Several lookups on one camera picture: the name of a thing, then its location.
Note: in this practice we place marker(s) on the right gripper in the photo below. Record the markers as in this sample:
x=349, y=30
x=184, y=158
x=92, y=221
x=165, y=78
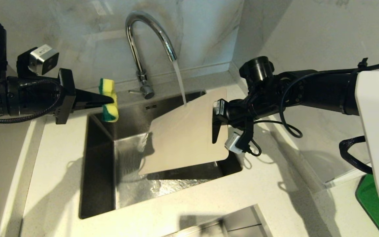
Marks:
x=237, y=110

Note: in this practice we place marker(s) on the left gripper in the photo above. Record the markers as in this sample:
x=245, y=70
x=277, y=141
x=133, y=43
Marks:
x=38, y=95

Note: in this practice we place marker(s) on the yellow and green sponge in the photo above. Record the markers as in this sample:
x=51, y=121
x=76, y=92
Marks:
x=110, y=113

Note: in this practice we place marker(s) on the beige cutting board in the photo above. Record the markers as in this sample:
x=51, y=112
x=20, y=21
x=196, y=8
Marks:
x=183, y=138

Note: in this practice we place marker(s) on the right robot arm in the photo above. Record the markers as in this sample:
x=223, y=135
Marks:
x=377, y=131

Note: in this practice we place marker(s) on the chrome gooseneck faucet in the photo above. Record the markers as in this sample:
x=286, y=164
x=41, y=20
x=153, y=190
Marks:
x=139, y=62

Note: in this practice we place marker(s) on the stainless steel sink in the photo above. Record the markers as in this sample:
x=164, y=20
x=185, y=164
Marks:
x=100, y=171

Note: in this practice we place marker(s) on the grey metal box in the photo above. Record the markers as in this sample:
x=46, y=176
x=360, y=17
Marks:
x=239, y=223

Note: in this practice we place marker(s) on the green mat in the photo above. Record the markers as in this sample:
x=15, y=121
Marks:
x=370, y=204

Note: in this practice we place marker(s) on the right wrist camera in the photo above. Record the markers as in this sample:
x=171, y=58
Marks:
x=233, y=143

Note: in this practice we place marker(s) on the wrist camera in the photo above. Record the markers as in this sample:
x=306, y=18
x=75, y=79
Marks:
x=44, y=57
x=233, y=143

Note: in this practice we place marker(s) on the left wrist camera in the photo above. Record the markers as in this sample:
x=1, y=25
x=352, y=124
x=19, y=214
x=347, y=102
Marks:
x=44, y=57

